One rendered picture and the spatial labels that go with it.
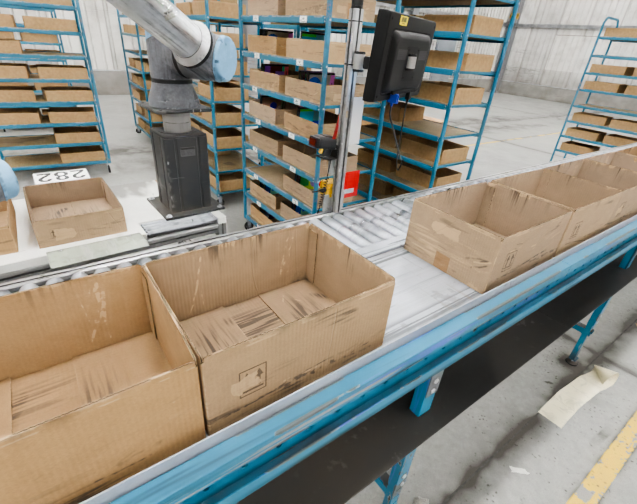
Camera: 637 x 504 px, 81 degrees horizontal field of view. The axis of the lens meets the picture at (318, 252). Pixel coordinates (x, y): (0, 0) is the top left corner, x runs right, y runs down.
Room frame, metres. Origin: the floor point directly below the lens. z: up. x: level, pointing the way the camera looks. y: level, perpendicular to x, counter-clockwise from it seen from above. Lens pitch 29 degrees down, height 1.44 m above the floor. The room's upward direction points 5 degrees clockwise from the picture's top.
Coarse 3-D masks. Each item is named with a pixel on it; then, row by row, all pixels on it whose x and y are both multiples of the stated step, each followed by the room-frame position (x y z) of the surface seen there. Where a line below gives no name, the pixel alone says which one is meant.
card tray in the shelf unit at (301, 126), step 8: (288, 112) 2.47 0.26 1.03; (296, 112) 2.50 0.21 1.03; (328, 112) 2.58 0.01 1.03; (288, 120) 2.40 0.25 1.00; (296, 120) 2.32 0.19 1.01; (304, 120) 2.24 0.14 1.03; (328, 120) 2.57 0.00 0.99; (336, 120) 2.50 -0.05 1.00; (288, 128) 2.40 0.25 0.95; (296, 128) 2.32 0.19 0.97; (304, 128) 2.24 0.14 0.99; (312, 128) 2.17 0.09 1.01; (328, 128) 2.16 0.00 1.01; (304, 136) 2.24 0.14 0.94; (336, 136) 2.20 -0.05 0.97
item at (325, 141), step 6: (312, 138) 1.60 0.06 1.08; (318, 138) 1.58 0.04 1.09; (324, 138) 1.60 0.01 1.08; (330, 138) 1.62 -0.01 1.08; (336, 138) 1.65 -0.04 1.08; (312, 144) 1.59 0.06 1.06; (318, 144) 1.58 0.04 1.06; (324, 144) 1.59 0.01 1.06; (330, 144) 1.61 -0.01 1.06; (336, 144) 1.64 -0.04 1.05; (324, 150) 1.62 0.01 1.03; (330, 150) 1.64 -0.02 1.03; (324, 156) 1.61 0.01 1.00
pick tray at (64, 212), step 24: (24, 192) 1.31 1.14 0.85; (48, 192) 1.41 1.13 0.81; (72, 192) 1.47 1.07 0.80; (96, 192) 1.52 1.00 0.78; (48, 216) 1.30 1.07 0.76; (72, 216) 1.15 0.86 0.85; (96, 216) 1.19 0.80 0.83; (120, 216) 1.24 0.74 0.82; (48, 240) 1.09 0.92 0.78; (72, 240) 1.14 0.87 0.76
